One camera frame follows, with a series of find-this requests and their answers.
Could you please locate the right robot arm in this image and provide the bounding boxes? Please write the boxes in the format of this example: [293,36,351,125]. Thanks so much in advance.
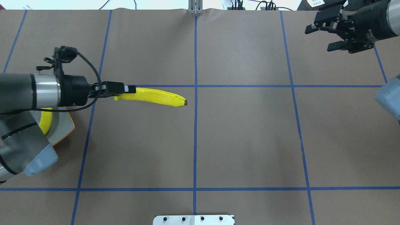
[295,0,399,120]

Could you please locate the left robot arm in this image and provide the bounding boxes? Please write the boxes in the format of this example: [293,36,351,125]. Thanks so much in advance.
[1,73,136,184]

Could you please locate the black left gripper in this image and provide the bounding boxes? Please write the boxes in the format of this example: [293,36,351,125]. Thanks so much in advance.
[59,75,136,107]

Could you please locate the aluminium frame post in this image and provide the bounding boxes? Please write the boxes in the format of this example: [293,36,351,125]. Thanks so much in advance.
[187,0,204,16]

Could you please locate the grey square plate orange rim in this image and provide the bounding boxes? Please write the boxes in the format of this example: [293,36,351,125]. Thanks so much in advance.
[38,112,75,146]

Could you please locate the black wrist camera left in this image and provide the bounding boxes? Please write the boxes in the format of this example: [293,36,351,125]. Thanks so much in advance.
[36,46,78,76]

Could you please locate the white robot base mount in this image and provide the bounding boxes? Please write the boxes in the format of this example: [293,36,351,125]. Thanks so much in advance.
[152,215,236,225]

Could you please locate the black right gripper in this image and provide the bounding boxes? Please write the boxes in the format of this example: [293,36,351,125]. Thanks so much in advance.
[305,2,391,54]

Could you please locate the yellow banana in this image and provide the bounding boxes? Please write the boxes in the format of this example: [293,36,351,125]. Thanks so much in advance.
[38,111,53,135]
[114,88,188,107]

